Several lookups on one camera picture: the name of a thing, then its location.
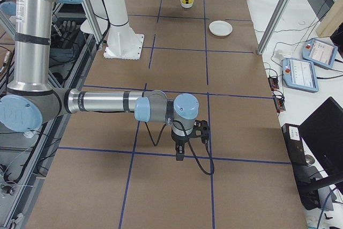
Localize upper orange black adapter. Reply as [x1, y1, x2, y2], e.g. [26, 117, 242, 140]
[268, 76, 279, 91]

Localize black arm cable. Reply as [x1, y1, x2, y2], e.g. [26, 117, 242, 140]
[143, 121, 215, 176]

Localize black laptop monitor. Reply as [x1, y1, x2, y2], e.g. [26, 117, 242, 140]
[299, 97, 342, 175]

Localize aluminium side frame rack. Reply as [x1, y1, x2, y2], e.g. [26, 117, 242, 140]
[0, 0, 108, 229]

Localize near blue teach pendant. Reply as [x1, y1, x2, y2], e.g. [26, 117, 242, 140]
[282, 58, 319, 93]

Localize aluminium frame post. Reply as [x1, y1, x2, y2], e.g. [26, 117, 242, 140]
[256, 0, 290, 55]

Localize lower orange black adapter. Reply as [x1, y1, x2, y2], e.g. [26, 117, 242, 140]
[273, 95, 286, 113]

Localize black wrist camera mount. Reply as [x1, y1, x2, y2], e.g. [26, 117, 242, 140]
[189, 120, 210, 146]

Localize wooden board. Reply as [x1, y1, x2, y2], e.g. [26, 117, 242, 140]
[316, 0, 343, 37]

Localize blue teach pendant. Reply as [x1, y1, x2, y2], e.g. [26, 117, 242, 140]
[282, 58, 319, 93]
[302, 39, 338, 69]

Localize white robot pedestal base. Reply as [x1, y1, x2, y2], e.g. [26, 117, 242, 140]
[104, 0, 144, 60]

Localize black computer box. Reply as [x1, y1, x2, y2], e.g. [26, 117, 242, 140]
[281, 123, 315, 166]

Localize white round plate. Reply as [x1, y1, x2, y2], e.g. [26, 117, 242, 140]
[208, 20, 233, 36]

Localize far blue teach pendant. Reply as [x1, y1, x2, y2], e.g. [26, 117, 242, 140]
[302, 39, 338, 69]

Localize orange black adapter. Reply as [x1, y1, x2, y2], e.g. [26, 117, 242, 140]
[273, 95, 286, 113]
[268, 76, 279, 91]

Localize white small bowl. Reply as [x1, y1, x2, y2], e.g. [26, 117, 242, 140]
[180, 0, 194, 9]

